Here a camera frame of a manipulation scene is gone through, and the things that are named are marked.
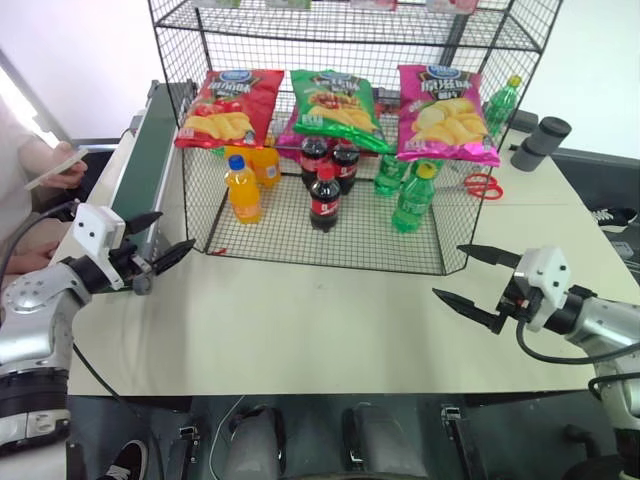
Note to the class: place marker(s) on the person in white shirt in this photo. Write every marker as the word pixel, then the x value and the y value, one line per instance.
pixel 15 150

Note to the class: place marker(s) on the red box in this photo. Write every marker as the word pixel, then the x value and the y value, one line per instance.
pixel 386 102

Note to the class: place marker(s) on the black sneaker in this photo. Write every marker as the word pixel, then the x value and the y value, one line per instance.
pixel 127 460

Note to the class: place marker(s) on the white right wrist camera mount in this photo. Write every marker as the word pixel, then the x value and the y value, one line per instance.
pixel 545 275

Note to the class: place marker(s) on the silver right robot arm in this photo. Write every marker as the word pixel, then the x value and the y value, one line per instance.
pixel 600 325

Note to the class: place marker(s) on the black and white shoe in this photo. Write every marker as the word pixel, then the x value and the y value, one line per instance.
pixel 612 216

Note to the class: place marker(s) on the green chips bag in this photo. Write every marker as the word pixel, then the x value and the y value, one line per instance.
pixel 335 102

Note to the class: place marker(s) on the cola bottle red cap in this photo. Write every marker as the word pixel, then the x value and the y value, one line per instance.
pixel 346 167
pixel 313 160
pixel 325 202

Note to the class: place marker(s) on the black table leg bracket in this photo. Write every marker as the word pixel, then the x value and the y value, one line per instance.
pixel 462 440
pixel 187 450

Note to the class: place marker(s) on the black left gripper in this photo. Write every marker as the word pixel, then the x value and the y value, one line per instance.
pixel 127 260

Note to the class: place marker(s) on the white phone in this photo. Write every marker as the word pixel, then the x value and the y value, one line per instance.
pixel 52 169

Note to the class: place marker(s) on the magenta chips bag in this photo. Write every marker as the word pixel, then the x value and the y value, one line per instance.
pixel 288 145
pixel 445 115

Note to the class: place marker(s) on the dark rounded shape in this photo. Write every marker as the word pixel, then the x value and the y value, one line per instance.
pixel 257 442

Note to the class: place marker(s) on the dark grey cylinder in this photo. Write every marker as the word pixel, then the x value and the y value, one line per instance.
pixel 537 145

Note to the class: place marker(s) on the pink snack packet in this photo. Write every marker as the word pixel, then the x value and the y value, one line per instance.
pixel 450 5
pixel 372 4

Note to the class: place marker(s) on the green soda bottle yellow cap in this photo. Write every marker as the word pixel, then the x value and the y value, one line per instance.
pixel 500 107
pixel 390 175
pixel 412 200

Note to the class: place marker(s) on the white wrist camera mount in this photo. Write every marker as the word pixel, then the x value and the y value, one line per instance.
pixel 95 232
pixel 545 275

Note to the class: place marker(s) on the red scissors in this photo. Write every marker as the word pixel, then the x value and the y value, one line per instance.
pixel 485 186

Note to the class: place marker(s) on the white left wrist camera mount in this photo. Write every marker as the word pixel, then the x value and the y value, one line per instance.
pixel 95 232

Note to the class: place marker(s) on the orange soda bottle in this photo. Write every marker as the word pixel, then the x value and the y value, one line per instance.
pixel 266 167
pixel 244 197

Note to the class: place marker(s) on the white green snack packet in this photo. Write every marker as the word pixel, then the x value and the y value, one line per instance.
pixel 287 3

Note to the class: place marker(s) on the red chips bag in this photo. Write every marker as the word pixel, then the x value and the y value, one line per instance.
pixel 227 107

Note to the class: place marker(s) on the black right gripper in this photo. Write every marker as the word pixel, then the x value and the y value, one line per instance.
pixel 520 300

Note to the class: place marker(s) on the green conveyor belt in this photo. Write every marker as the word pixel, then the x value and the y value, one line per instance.
pixel 137 160

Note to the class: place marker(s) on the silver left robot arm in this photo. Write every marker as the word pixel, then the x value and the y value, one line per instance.
pixel 35 325

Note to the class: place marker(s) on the person's hand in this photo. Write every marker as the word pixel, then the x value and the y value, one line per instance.
pixel 62 172

